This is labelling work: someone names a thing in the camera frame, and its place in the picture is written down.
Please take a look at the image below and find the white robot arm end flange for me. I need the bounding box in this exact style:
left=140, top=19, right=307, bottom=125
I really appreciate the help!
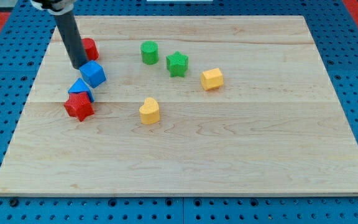
left=30, top=0, right=76, bottom=16

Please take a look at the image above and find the light wooden board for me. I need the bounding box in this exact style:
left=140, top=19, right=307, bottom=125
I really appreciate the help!
left=0, top=16, right=358, bottom=197

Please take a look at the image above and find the yellow heart block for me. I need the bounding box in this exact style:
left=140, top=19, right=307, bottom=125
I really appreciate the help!
left=139, top=97, right=160, bottom=124

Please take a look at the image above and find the yellow hexagon block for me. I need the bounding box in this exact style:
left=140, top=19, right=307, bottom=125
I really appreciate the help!
left=200, top=68, right=224, bottom=91

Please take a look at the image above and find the green star block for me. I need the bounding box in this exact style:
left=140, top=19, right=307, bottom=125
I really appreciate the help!
left=166, top=51, right=188, bottom=77

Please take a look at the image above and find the green cylinder block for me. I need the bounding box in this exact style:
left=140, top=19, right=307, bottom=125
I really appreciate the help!
left=140, top=40, right=159, bottom=65

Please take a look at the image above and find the blue cube block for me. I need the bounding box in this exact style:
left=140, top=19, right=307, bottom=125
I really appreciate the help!
left=79, top=60, right=106, bottom=88

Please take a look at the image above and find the red star block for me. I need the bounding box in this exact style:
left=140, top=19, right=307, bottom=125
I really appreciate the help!
left=63, top=91, right=94, bottom=122

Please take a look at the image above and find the blue triangle block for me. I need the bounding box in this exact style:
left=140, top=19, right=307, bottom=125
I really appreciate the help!
left=68, top=78, right=94, bottom=103

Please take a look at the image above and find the red cylinder block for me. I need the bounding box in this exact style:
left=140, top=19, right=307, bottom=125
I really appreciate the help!
left=82, top=38, right=99, bottom=60

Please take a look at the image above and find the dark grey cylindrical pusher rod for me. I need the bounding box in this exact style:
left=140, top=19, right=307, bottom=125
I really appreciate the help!
left=54, top=11, right=88, bottom=70

